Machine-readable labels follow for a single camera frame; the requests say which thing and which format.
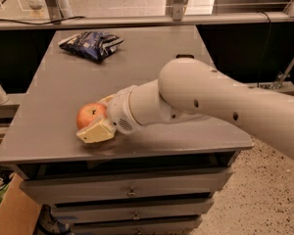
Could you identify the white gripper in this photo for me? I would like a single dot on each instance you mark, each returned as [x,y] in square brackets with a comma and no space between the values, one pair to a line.
[120,111]

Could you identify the red apple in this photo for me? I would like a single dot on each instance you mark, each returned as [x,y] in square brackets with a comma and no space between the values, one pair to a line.
[88,113]

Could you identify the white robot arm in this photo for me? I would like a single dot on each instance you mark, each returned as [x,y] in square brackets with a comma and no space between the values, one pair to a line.
[185,89]

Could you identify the blue chip bag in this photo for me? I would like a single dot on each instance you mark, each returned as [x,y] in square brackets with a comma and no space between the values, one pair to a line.
[92,45]

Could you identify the grey drawer cabinet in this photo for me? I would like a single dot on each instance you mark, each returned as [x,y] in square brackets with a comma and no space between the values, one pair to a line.
[41,142]

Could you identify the top grey drawer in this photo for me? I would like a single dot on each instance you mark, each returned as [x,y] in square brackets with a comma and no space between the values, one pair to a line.
[126,186]

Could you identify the grey drawer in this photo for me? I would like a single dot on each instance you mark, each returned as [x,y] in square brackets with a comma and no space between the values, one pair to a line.
[133,211]
[126,186]
[153,226]

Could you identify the middle grey drawer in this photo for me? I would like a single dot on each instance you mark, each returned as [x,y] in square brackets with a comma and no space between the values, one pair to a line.
[133,211]

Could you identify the brown cardboard box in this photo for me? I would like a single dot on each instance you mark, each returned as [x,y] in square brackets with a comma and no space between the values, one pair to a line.
[18,212]

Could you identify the bottom grey drawer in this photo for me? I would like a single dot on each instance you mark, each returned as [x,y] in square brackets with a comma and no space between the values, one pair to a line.
[153,226]

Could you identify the grey metal rail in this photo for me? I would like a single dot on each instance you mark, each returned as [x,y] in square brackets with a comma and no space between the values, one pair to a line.
[84,23]

